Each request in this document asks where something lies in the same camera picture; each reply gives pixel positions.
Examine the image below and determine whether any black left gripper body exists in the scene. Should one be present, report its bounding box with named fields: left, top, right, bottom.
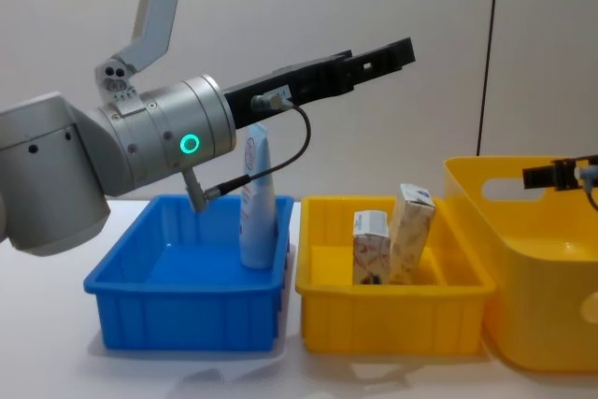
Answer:
left=223, top=53, right=355, bottom=130

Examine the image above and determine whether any tall printed carton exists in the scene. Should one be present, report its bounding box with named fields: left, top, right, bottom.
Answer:
left=388, top=182, right=437, bottom=286

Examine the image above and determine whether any white and blue tube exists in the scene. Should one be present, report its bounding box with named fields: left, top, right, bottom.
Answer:
left=238, top=122, right=278, bottom=271

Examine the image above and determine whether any short printed carton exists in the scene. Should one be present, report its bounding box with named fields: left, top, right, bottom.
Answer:
left=351, top=209, right=392, bottom=287

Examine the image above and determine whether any yellow plastic bin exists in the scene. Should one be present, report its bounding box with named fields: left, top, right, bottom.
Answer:
left=294, top=194, right=497, bottom=356

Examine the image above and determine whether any blue plastic bin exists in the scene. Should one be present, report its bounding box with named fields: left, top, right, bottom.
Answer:
left=83, top=193, right=297, bottom=354

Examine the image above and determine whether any thin dark gripper cable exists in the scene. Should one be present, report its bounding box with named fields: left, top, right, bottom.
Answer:
left=204, top=93, right=313, bottom=196

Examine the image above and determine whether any yellow plastic basket with handles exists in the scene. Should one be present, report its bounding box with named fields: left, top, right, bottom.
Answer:
left=442, top=154, right=598, bottom=375

